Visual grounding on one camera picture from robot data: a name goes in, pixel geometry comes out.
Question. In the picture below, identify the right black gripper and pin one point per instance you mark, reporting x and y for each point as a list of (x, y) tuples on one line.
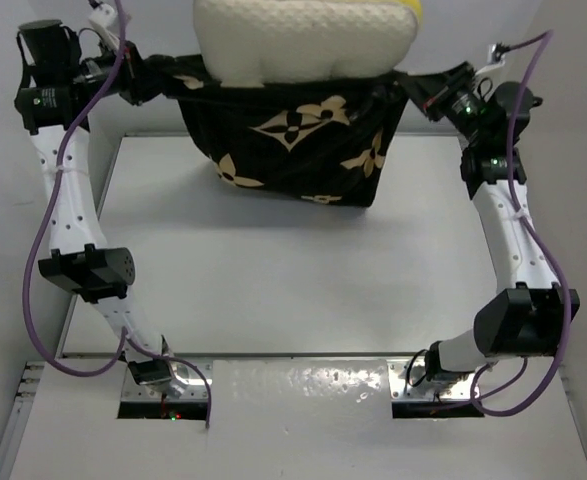
[(433, 91)]

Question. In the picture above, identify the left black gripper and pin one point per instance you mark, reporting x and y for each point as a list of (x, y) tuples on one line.
[(134, 79)]

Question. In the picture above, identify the black pillowcase with beige flowers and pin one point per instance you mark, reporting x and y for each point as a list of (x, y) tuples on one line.
[(322, 141)]

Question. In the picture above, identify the white pillow with yellow edge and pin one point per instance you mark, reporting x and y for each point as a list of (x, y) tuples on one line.
[(250, 43)]

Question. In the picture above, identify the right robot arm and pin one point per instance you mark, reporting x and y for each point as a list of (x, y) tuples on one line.
[(527, 315)]

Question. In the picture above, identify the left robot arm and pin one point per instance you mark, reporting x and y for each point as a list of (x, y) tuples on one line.
[(57, 90)]

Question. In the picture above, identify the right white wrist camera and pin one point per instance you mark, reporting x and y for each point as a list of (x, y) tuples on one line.
[(496, 61)]

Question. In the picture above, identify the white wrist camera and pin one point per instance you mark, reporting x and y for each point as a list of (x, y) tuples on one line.
[(496, 61), (105, 19)]

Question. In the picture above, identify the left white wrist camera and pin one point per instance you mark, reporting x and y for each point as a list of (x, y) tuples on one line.
[(105, 19)]

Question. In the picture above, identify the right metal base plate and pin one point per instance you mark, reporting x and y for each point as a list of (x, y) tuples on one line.
[(415, 392)]

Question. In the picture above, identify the metal base plate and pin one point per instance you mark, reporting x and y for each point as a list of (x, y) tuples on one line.
[(415, 392), (190, 387)]

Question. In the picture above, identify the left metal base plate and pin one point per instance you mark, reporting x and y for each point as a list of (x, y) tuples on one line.
[(190, 387)]

